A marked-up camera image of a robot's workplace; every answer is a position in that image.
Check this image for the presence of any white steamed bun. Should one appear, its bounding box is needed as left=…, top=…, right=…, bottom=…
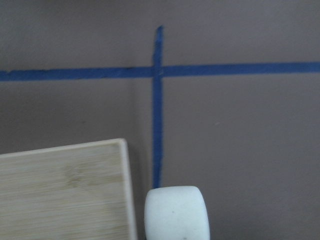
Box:
left=144, top=185, right=211, bottom=240

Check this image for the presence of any wooden cutting board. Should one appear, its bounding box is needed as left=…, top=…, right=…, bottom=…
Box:
left=0, top=138, right=138, bottom=240

